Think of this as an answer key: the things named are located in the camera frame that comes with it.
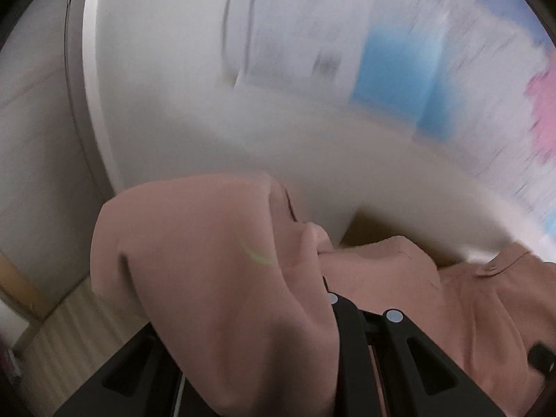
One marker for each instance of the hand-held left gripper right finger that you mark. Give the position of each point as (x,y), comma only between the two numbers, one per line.
(352,339)

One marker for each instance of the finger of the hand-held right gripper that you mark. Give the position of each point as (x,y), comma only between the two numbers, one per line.
(543,357)

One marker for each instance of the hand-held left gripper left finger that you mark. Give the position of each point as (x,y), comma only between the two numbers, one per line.
(143,382)

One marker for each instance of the pink shirt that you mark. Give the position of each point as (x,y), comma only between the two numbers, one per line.
(226,269)

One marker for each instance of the wooden frame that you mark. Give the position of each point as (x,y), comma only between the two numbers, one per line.
(19,286)

